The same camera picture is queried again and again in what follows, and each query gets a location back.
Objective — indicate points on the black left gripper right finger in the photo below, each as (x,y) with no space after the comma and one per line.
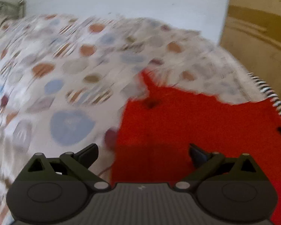
(215,169)

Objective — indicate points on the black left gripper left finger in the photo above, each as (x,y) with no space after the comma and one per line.
(69,166)

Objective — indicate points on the red small garment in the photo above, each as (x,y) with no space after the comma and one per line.
(156,133)

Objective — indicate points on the patterned circle print duvet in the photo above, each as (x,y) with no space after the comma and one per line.
(64,82)

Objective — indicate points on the black white striped cloth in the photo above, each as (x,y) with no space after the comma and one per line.
(267,91)

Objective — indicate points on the metal bed headboard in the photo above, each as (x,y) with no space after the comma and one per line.
(13,10)

